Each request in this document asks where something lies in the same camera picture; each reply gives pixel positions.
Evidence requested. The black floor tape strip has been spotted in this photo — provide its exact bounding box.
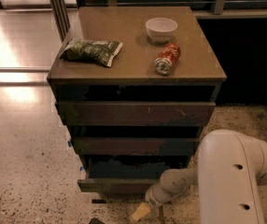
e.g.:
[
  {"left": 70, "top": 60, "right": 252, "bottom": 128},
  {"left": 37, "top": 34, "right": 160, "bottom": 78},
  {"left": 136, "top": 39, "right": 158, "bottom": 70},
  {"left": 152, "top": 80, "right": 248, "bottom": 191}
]
[{"left": 91, "top": 199, "right": 106, "bottom": 203}]

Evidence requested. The dark object bottom edge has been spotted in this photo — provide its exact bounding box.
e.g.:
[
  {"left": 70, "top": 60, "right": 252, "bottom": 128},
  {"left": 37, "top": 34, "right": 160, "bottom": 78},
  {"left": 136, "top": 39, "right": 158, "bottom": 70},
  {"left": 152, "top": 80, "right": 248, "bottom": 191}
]
[{"left": 89, "top": 218, "right": 105, "bottom": 224}]

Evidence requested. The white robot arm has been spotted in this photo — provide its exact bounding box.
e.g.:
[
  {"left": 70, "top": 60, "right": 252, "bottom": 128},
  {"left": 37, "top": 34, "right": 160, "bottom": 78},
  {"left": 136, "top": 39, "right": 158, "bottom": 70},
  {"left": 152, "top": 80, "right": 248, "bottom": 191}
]
[{"left": 132, "top": 130, "right": 267, "bottom": 224}]

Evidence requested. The red soda can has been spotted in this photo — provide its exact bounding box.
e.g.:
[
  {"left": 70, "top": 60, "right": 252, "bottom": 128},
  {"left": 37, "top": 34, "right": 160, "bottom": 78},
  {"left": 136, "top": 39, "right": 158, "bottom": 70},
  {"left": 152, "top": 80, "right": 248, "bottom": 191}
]
[{"left": 154, "top": 43, "right": 181, "bottom": 76}]

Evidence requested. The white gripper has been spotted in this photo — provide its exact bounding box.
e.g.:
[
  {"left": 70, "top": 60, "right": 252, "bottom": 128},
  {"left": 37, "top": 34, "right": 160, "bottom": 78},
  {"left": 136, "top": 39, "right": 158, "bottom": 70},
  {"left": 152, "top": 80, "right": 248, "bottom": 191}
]
[{"left": 131, "top": 167, "right": 198, "bottom": 222}]

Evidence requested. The green chip bag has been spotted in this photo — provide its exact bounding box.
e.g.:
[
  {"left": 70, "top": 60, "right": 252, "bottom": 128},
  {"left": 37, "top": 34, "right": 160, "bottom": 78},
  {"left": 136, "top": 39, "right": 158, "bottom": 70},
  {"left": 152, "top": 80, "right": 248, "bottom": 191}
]
[{"left": 60, "top": 38, "right": 123, "bottom": 67}]

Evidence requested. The blue tape piece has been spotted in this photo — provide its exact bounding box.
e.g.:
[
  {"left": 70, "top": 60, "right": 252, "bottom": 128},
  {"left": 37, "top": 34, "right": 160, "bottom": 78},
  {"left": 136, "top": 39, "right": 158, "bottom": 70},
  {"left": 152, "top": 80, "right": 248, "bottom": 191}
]
[{"left": 67, "top": 140, "right": 73, "bottom": 147}]

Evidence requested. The brown drawer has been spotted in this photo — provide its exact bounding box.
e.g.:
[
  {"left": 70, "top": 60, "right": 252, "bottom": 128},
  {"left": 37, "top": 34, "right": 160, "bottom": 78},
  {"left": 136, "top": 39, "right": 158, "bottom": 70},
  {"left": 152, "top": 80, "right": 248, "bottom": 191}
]
[
  {"left": 73, "top": 137, "right": 199, "bottom": 156},
  {"left": 56, "top": 101, "right": 216, "bottom": 127},
  {"left": 77, "top": 158, "right": 172, "bottom": 195}
]

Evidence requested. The white ceramic bowl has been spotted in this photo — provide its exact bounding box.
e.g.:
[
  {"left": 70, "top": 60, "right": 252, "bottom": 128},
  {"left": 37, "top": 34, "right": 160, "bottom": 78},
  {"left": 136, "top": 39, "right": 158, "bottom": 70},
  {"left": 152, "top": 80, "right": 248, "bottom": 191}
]
[{"left": 146, "top": 18, "right": 177, "bottom": 44}]

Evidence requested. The brown wooden drawer cabinet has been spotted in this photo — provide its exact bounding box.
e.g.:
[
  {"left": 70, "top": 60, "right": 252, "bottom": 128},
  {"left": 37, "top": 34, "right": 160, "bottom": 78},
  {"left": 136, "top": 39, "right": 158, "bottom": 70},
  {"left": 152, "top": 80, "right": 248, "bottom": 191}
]
[{"left": 47, "top": 6, "right": 228, "bottom": 182}]

